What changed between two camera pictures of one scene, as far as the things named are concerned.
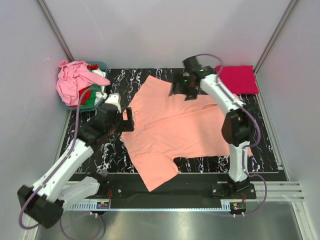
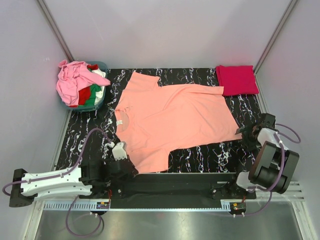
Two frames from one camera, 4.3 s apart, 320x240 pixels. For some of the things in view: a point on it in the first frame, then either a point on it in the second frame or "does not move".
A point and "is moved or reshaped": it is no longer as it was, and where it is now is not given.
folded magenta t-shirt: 240,78 does not move
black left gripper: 126,125 -> 130,176
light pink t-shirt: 73,76 does not move
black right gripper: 177,79 -> 249,145
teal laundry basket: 104,66 does not move
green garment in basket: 91,101 does not move
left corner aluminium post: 55,30 does not move
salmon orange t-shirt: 166,127 is moved or reshaped
